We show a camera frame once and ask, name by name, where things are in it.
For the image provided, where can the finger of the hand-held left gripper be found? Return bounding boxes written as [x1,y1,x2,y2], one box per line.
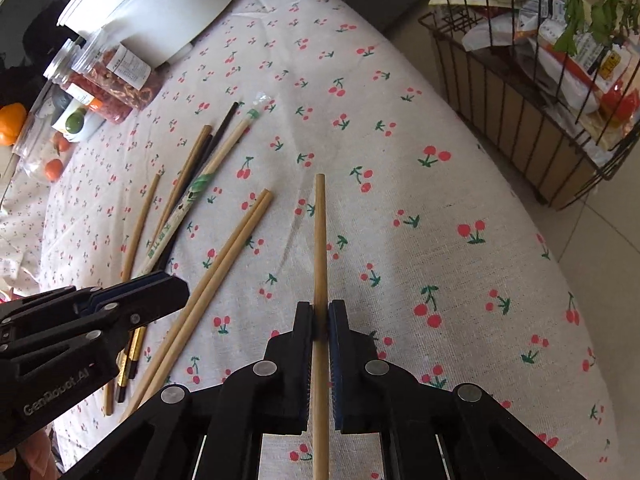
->
[0,276,191,387]
[0,272,169,327]

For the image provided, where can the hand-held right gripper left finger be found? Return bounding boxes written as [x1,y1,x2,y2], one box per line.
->
[62,301,316,480]

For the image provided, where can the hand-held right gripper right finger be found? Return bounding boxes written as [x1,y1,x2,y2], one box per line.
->
[327,300,587,480]

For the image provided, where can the black chopstick gold band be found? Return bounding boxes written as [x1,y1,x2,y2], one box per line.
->
[115,102,240,404]
[126,132,215,382]

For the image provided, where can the paper chopsticks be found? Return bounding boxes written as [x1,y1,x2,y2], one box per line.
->
[131,92,272,282]

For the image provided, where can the brown wooden chopstick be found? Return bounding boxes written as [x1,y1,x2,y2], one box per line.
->
[149,125,213,248]

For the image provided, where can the person's left hand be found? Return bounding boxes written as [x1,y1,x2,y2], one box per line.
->
[15,429,62,480]

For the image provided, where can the small floral print cloth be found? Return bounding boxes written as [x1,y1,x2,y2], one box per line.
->
[0,157,56,291]

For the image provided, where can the glass jar wooden lid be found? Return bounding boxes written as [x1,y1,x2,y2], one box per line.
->
[12,110,76,184]

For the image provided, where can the cherry print tablecloth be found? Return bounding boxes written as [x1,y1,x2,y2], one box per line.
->
[0,0,620,480]

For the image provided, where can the white bowl green print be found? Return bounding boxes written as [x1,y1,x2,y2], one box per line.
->
[50,97,107,142]

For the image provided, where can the orange fruit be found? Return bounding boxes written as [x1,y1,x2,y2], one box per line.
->
[0,102,28,147]

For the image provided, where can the plastic jar red berries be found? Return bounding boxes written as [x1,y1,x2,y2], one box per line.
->
[43,40,133,126]

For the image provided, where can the plastic jar dried fruit rings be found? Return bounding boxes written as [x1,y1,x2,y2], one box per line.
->
[65,35,165,112]

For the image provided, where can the white electric pot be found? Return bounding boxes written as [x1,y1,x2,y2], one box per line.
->
[56,0,242,69]

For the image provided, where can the green leafy herbs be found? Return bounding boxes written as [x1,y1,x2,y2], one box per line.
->
[552,0,640,57]

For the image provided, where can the black wire rack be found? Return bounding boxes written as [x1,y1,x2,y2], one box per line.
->
[417,0,640,211]

